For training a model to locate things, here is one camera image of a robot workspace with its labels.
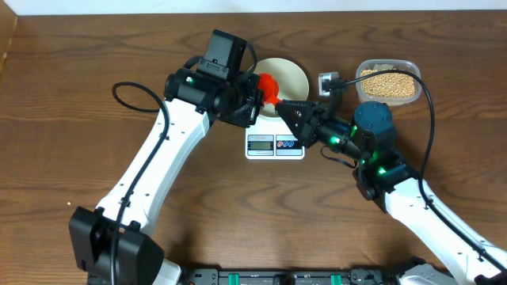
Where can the white bowl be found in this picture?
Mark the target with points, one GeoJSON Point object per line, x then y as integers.
{"type": "Point", "coordinates": [291, 80]}

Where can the red plastic measuring scoop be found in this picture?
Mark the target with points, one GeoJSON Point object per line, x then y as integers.
{"type": "Point", "coordinates": [270, 88]}

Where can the white digital kitchen scale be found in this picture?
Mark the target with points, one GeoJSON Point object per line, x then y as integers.
{"type": "Point", "coordinates": [271, 139]}

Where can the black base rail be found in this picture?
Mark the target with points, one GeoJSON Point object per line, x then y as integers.
{"type": "Point", "coordinates": [422, 274]}

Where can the cardboard box edge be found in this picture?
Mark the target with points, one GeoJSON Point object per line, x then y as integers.
{"type": "Point", "coordinates": [8, 24]}

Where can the clear plastic container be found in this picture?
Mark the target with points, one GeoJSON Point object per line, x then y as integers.
{"type": "Point", "coordinates": [372, 66]}

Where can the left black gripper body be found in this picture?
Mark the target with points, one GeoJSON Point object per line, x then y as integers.
{"type": "Point", "coordinates": [242, 99]}

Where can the soybeans pile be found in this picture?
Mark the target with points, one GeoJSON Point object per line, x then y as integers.
{"type": "Point", "coordinates": [389, 85]}

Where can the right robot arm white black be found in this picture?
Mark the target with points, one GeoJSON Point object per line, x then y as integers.
{"type": "Point", "coordinates": [384, 176]}

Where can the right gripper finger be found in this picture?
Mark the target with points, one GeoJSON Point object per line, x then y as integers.
{"type": "Point", "coordinates": [297, 124]}
{"type": "Point", "coordinates": [299, 109]}

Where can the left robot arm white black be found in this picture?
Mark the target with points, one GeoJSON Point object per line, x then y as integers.
{"type": "Point", "coordinates": [113, 243]}

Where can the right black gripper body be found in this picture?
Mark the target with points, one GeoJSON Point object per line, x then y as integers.
{"type": "Point", "coordinates": [334, 132]}

